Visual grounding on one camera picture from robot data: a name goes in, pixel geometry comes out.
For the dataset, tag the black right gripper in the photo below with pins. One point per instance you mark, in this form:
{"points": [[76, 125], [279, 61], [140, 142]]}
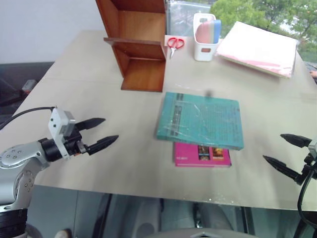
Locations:
{"points": [[310, 171]]}

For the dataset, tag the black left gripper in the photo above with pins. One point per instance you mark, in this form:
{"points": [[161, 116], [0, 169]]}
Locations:
{"points": [[74, 143]]}

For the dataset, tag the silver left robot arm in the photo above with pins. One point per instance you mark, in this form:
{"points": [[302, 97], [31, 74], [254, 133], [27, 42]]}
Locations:
{"points": [[15, 154]]}

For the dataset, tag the teal book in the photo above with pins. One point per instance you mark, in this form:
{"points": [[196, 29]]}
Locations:
{"points": [[205, 121]]}

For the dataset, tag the brown wooden bookshelf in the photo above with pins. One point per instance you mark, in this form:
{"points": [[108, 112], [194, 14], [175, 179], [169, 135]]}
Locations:
{"points": [[138, 49]]}

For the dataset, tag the magenta book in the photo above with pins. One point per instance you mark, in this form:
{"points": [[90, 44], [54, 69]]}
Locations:
{"points": [[188, 156]]}

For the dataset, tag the bystander person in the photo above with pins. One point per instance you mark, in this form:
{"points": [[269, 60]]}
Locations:
{"points": [[312, 68]]}

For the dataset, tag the pink paper stack in sleeve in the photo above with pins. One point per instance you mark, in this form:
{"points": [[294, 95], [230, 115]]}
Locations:
{"points": [[257, 47]]}

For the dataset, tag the dark rounded robot body shape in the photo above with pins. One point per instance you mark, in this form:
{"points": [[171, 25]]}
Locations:
{"points": [[200, 233]]}

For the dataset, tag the white plastic storage caddy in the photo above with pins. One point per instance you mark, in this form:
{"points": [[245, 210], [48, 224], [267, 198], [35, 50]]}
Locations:
{"points": [[204, 52]]}

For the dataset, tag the blue foam pad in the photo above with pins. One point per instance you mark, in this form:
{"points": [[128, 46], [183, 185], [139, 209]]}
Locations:
{"points": [[217, 29]]}

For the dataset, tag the green foam pad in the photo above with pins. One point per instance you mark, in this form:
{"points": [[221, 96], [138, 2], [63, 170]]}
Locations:
{"points": [[212, 31]]}

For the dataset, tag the pink foam pad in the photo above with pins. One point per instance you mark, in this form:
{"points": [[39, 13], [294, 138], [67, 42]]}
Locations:
{"points": [[203, 33]]}

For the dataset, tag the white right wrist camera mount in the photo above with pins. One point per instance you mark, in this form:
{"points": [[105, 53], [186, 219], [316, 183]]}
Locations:
{"points": [[313, 147]]}

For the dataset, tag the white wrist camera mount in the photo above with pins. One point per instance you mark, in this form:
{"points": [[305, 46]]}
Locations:
{"points": [[56, 123], [313, 147]]}

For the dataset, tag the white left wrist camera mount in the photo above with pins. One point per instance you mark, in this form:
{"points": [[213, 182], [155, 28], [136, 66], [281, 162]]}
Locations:
{"points": [[56, 123]]}

